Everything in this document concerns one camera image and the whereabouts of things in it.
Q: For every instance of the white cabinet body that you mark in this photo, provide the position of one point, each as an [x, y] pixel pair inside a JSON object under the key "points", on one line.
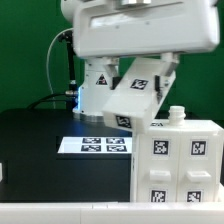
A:
{"points": [[175, 125]]}

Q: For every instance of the black camera stand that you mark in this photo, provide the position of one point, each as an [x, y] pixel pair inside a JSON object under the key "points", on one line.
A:
{"points": [[72, 93]]}

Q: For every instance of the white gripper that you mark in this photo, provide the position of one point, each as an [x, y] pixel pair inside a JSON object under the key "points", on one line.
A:
{"points": [[183, 26]]}

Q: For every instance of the small white cabinet door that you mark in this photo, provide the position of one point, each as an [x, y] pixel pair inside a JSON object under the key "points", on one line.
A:
{"points": [[157, 168]]}

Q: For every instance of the long white cabinet top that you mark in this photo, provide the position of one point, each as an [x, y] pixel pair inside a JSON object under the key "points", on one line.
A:
{"points": [[133, 104]]}

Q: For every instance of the white workspace fence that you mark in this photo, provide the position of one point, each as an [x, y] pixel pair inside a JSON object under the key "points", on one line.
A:
{"points": [[114, 213]]}

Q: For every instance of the white base tag plate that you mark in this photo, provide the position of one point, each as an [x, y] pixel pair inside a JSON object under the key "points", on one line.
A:
{"points": [[95, 145]]}

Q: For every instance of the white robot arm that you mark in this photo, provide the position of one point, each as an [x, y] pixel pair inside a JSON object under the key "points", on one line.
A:
{"points": [[95, 90]]}

